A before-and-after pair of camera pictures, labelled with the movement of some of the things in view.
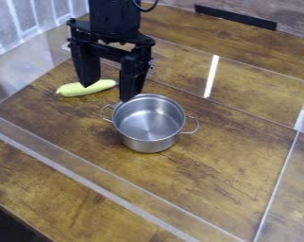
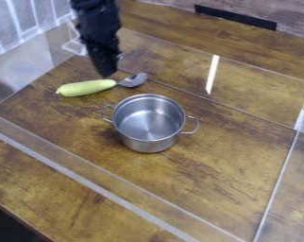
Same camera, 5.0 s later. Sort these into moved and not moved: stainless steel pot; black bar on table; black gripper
Moved: black gripper
Not moved: black bar on table; stainless steel pot
